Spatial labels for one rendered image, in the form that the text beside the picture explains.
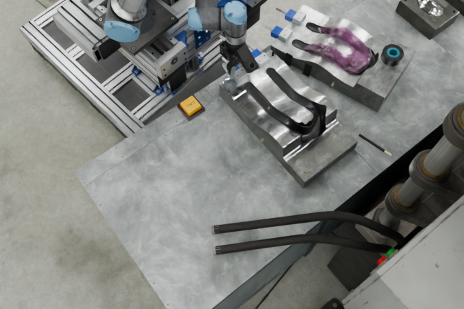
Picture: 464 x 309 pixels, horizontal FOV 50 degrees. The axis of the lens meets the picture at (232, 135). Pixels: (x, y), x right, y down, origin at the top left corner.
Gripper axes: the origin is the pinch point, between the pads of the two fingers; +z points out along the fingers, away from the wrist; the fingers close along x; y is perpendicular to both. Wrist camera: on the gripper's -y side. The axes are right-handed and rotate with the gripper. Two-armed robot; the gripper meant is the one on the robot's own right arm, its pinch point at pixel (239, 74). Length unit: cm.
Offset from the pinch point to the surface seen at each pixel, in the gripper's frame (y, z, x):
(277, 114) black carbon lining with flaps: -22.3, 0.9, -0.6
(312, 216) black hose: -59, -1, 16
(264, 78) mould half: -6.9, 1.5, -7.1
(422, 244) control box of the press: -87, -57, 20
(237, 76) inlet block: -1.5, -1.4, 1.8
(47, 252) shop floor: 22, 90, 105
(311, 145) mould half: -38.5, 4.3, -3.4
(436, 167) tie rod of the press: -76, -44, -3
